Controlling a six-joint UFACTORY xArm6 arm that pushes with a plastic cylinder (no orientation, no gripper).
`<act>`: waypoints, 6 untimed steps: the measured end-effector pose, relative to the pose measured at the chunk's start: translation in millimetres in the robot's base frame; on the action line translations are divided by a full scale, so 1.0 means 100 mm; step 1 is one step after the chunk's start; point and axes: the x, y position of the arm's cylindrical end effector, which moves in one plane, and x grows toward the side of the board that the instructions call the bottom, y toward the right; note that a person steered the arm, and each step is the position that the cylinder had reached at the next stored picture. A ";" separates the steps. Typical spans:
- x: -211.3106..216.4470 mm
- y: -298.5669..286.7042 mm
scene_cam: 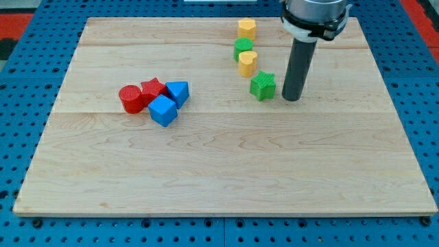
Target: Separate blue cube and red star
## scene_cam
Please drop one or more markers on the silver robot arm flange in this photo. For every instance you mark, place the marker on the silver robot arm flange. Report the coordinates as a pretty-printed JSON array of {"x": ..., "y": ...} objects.
[{"x": 310, "y": 20}]

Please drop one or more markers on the green star block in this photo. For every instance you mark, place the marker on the green star block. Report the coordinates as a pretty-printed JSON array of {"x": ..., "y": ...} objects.
[{"x": 263, "y": 86}]

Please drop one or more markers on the blue cube block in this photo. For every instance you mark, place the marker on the blue cube block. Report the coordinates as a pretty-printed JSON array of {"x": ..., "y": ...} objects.
[{"x": 163, "y": 110}]

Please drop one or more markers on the red star block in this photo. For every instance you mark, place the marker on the red star block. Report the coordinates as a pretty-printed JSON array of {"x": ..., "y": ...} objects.
[{"x": 151, "y": 89}]

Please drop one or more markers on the blue triangle block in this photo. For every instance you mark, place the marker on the blue triangle block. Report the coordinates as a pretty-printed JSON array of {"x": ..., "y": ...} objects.
[{"x": 178, "y": 92}]

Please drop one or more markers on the yellow heart block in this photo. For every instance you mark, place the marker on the yellow heart block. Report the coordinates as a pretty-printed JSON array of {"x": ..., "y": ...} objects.
[{"x": 247, "y": 63}]

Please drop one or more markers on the green cylinder block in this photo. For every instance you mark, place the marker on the green cylinder block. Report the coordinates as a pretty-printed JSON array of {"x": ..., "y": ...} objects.
[{"x": 241, "y": 44}]

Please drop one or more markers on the red cylinder block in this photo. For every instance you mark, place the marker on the red cylinder block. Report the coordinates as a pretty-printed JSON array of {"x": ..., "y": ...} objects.
[{"x": 131, "y": 99}]

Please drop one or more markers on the yellow hexagon block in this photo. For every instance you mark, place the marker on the yellow hexagon block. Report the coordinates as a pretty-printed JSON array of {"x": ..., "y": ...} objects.
[{"x": 247, "y": 28}]

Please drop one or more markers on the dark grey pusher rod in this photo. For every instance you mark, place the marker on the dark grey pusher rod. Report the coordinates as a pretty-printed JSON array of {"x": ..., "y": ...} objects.
[{"x": 298, "y": 66}]

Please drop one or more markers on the light wooden board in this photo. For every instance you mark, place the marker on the light wooden board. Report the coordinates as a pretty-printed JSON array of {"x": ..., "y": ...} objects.
[{"x": 339, "y": 151}]

